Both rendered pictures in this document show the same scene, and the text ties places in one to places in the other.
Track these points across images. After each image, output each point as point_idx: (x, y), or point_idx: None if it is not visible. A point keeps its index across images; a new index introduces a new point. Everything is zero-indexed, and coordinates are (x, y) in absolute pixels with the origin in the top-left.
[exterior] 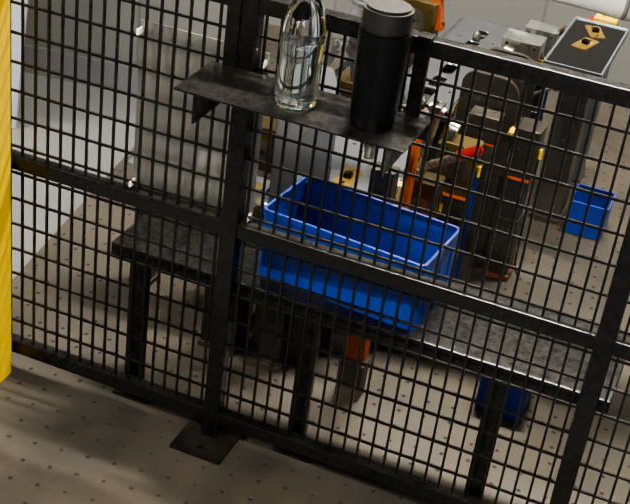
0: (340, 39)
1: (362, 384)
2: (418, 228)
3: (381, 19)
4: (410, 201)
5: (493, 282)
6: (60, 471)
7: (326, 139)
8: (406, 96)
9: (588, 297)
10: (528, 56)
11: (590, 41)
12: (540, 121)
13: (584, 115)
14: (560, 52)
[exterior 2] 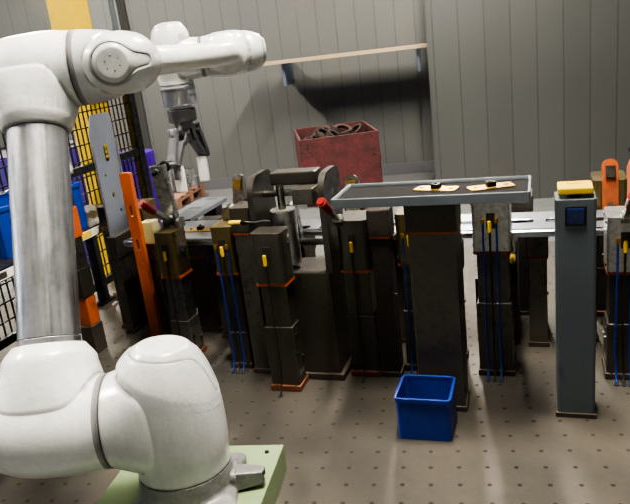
0: (196, 122)
1: (88, 343)
2: None
3: None
4: (140, 236)
5: (267, 384)
6: None
7: (98, 165)
8: (168, 161)
9: (257, 436)
10: (324, 173)
11: (446, 188)
12: (280, 231)
13: (416, 274)
14: (390, 187)
